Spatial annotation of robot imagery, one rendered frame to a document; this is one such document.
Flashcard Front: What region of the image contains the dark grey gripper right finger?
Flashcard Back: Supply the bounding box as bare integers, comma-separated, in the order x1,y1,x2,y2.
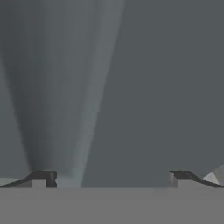
168,170,224,188

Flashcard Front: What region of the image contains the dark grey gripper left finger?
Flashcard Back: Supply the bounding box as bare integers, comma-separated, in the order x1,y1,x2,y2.
0,170,58,188

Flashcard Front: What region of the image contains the grey cabinet door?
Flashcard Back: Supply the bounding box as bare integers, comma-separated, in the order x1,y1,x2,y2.
80,0,224,188
0,0,127,188

